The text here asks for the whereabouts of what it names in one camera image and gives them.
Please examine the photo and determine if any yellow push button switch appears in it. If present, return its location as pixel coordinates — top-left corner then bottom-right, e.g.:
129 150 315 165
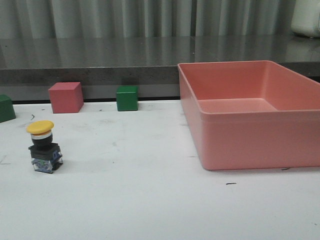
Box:
26 120 63 174

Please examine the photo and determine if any right green cube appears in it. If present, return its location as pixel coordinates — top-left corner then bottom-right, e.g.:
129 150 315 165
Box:
116 85 138 112

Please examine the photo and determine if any green cube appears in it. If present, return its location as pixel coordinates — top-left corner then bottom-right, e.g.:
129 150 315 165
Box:
116 85 138 112
0 94 16 123

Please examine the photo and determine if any grey stone counter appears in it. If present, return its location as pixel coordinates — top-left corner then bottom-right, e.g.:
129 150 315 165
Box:
0 35 320 87

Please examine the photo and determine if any pink plastic bin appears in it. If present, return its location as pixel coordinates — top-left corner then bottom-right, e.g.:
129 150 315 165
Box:
178 60 320 170

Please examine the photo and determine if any far pink cube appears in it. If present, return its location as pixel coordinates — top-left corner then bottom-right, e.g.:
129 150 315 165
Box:
48 82 84 114

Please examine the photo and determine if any left green cube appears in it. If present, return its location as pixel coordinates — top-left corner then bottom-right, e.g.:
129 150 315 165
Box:
0 94 16 123

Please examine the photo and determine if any grey pleated curtain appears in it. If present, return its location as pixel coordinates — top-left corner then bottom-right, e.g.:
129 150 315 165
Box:
0 0 295 39

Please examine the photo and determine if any white appliance on counter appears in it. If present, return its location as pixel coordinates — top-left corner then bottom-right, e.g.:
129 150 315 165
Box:
291 0 320 38

